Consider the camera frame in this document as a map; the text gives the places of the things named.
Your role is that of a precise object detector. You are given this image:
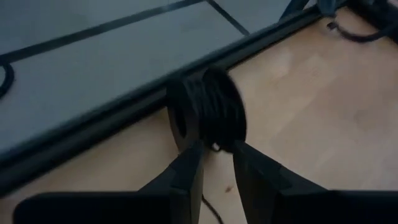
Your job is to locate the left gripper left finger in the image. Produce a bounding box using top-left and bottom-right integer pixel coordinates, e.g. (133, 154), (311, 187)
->
(138, 141), (206, 224)

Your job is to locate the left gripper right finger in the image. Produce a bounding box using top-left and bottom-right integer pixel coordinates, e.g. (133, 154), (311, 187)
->
(231, 139), (328, 224)

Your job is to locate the thin dark cord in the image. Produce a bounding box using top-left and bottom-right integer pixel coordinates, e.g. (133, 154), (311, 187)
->
(201, 194), (225, 224)

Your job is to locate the black cord spool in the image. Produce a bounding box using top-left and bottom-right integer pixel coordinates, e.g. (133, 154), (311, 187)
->
(165, 65), (248, 154)

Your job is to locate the black aluminium table frame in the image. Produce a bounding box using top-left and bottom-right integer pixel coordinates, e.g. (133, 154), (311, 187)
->
(0, 0), (398, 197)

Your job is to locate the short black cable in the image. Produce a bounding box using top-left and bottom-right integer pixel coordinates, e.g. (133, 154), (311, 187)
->
(326, 20), (398, 44)

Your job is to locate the coiled black cable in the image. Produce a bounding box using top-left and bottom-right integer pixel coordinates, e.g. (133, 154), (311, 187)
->
(0, 60), (16, 99)

